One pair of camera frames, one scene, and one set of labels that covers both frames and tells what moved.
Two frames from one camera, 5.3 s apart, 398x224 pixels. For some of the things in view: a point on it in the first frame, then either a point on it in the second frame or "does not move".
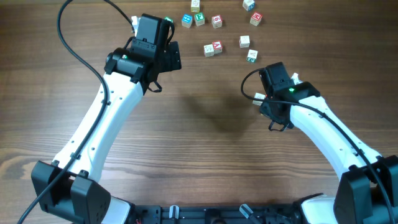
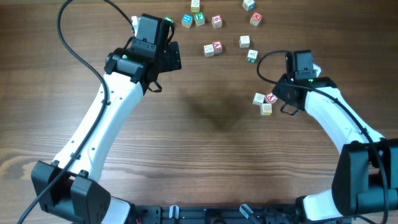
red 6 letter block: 216,22 does not move
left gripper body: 173,56 does not move
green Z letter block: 168,18 does not move
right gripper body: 272,115 to 282,93
